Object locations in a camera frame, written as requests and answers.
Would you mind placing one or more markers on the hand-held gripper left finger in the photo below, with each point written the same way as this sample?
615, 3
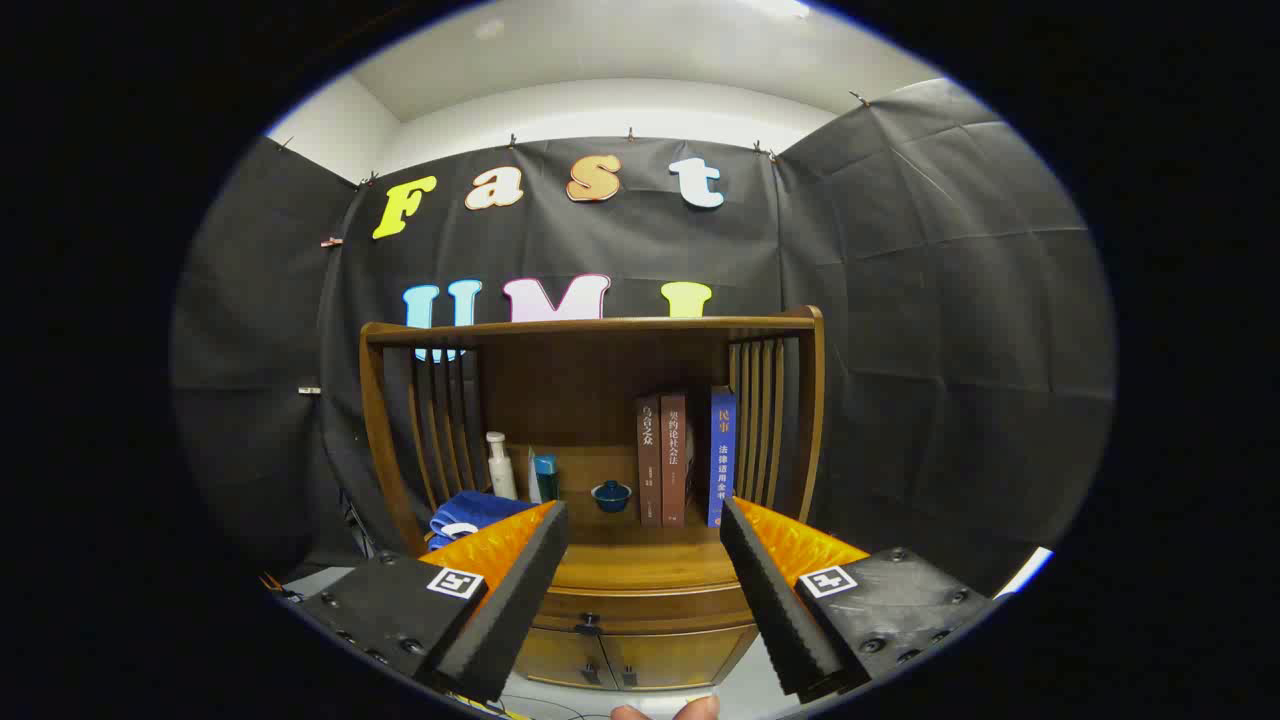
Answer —
505, 610

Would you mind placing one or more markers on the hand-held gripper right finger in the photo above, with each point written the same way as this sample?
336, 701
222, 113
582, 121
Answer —
775, 610

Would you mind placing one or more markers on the wooden cabinet door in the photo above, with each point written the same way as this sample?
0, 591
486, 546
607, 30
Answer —
555, 657
680, 655

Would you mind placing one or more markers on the wooden countertop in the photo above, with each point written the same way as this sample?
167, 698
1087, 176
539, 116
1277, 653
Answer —
640, 560

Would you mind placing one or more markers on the wooden cabinet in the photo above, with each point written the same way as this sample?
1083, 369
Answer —
560, 390

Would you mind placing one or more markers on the folded blue towel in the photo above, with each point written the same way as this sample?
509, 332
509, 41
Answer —
475, 512

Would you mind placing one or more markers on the white pump bottle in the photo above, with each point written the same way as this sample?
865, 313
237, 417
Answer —
501, 475

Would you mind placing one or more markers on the teal and white box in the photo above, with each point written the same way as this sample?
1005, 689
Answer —
545, 478

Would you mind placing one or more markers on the blue lidded teacup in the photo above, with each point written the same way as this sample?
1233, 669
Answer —
611, 496

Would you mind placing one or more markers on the blue book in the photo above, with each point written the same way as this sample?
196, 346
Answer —
722, 460

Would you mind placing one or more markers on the reddish brown book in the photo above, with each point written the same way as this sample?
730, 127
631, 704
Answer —
674, 460

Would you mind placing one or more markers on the dark brown book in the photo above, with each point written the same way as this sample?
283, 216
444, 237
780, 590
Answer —
649, 460

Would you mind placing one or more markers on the black backdrop cloth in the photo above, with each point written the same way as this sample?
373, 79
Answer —
900, 300

